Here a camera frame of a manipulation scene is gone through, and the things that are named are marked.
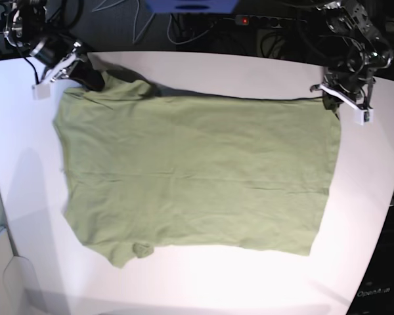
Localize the black OpenArm base box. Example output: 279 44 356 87
347 206 394 314

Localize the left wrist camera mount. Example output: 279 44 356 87
310 83 374 125

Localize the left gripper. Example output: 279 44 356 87
322 67 364 119

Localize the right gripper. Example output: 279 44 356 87
49 41 105 92

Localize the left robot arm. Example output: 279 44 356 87
311 1 394 125

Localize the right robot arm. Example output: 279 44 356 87
3 1 104 99

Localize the green T-shirt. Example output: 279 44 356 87
54 72 341 268

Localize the blue box at top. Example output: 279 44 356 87
146 0 238 14

